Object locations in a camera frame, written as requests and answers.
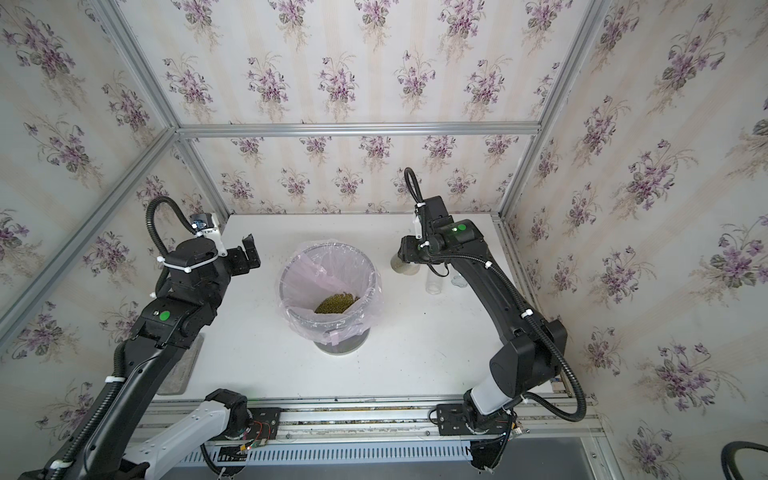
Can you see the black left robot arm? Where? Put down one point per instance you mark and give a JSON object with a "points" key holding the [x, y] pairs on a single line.
{"points": [[166, 328]]}

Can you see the mung beans in bin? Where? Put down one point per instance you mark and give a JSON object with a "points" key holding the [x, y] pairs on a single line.
{"points": [[336, 304]]}

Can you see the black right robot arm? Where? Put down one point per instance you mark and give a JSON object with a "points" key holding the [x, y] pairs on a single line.
{"points": [[532, 351]]}

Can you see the beige jar lid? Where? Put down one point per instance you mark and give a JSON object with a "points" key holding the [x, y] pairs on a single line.
{"points": [[410, 269]]}

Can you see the aluminium frame post right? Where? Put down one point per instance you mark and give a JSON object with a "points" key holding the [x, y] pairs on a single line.
{"points": [[569, 71]]}

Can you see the clear jar with mung beans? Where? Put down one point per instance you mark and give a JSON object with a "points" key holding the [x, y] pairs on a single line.
{"points": [[434, 283]]}

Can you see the aluminium frame post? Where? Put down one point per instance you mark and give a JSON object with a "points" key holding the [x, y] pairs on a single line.
{"points": [[569, 71], [127, 45]]}

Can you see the jar with beige lid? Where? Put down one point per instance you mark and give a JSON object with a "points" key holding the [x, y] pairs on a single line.
{"points": [[459, 280]]}

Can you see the mesh bin with plastic bag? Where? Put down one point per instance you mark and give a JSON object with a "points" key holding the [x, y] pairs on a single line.
{"points": [[317, 270]]}

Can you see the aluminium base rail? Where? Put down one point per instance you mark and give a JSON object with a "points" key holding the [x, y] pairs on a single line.
{"points": [[288, 433]]}

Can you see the aluminium frame crossbar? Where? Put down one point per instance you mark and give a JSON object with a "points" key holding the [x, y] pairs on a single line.
{"points": [[358, 129]]}

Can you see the grey sponge pad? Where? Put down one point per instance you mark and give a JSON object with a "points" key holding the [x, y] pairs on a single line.
{"points": [[177, 380]]}

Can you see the aluminium frame post left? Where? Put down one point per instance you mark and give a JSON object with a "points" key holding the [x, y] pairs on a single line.
{"points": [[127, 45]]}

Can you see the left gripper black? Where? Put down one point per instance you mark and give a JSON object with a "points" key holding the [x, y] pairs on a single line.
{"points": [[239, 265]]}

